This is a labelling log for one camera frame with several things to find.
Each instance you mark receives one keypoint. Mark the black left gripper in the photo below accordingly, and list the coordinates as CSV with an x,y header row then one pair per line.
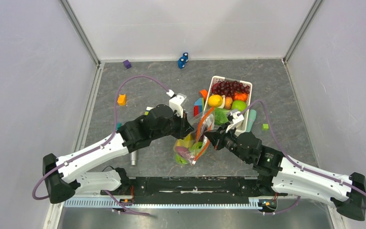
x,y
184,127

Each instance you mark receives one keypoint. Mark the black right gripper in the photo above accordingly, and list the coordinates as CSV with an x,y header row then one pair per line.
x,y
216,137

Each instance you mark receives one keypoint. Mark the yellow fake starfruit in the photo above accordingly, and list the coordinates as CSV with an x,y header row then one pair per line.
x,y
187,142

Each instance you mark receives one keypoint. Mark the clear zip top bag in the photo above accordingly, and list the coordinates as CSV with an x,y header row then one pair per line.
x,y
195,144

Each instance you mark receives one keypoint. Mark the purple fake sweet potato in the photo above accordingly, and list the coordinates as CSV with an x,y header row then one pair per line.
x,y
184,152

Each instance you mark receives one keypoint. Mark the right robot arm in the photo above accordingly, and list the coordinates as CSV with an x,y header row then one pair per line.
x,y
285,175

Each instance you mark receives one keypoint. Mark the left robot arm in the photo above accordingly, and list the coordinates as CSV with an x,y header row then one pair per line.
x,y
68,175

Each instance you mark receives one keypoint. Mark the fake green lettuce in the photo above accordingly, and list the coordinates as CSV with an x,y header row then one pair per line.
x,y
221,116

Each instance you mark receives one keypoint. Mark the fake yellow lemon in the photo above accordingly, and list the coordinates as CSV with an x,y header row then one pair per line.
x,y
215,100

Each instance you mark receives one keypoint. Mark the fake peach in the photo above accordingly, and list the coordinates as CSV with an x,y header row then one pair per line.
x,y
228,103

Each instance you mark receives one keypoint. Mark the fake green apple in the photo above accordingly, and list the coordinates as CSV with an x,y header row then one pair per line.
x,y
238,105

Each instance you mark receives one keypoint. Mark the fake orange pumpkin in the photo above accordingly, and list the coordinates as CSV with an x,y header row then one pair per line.
x,y
240,96

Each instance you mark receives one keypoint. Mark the dark red fake grapes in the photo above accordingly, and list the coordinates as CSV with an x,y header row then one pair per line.
x,y
230,88

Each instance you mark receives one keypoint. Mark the red blue toy block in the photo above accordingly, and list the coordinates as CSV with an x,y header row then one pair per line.
x,y
198,107

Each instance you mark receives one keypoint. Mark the white plastic basket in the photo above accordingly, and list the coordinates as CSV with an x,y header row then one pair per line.
x,y
220,78

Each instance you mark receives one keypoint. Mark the white green stacked block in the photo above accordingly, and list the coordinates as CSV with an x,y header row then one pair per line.
x,y
147,110

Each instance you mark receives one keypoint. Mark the orange toy cup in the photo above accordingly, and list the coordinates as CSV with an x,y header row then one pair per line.
x,y
203,94

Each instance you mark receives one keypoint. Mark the small green cube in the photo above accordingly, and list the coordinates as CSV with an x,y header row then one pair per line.
x,y
265,126

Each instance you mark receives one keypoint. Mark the silver metal cylinder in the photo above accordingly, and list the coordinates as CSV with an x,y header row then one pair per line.
x,y
134,158

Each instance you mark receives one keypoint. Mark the teal toy cube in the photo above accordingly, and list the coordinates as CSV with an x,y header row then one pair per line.
x,y
118,125

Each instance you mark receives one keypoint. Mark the orange toy block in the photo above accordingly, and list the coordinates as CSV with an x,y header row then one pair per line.
x,y
121,100

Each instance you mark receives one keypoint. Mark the blue toy car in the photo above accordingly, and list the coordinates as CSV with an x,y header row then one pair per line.
x,y
183,60

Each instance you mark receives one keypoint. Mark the purple toy cube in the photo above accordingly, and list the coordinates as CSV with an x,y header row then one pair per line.
x,y
127,64

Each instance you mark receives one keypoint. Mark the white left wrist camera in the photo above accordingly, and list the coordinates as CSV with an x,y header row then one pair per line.
x,y
176,102

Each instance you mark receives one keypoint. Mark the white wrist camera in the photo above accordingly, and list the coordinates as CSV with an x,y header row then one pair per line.
x,y
176,102
235,117

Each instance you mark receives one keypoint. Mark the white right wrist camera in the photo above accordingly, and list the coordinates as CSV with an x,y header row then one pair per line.
x,y
235,117

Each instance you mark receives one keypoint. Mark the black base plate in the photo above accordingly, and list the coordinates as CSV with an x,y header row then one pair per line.
x,y
192,190

